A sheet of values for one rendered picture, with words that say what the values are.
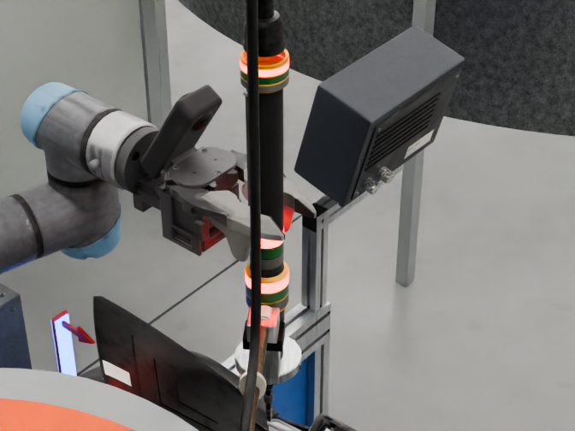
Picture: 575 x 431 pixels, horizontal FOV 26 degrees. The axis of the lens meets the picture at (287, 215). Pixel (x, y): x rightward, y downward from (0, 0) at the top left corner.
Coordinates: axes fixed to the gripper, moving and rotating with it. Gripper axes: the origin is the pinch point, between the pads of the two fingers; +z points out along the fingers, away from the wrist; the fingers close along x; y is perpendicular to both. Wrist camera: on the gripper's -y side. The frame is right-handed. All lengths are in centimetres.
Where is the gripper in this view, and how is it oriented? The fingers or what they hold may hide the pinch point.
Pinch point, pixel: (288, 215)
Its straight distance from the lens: 117.2
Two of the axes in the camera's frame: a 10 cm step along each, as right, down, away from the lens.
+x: -6.4, 4.5, -6.2
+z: 7.7, 3.7, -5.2
